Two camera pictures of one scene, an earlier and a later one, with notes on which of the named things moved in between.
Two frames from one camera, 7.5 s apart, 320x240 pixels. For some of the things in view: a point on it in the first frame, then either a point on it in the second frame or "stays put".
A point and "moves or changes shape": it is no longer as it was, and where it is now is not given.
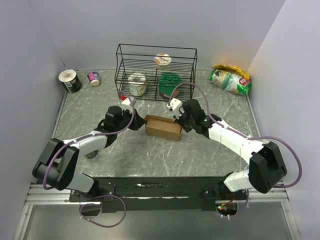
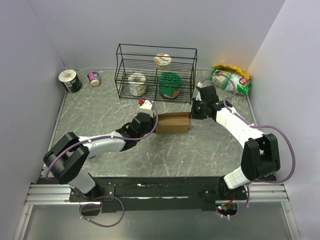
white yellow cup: [137, 84] stays put
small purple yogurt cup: [94, 78] stays put
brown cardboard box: [162, 127] moves or changes shape
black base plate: [163, 194] stays put
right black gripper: [179, 121] → [194, 115]
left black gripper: [138, 121] → [153, 122]
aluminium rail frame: [38, 195] stays put
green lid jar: [168, 82] stays put
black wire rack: [155, 73] stays put
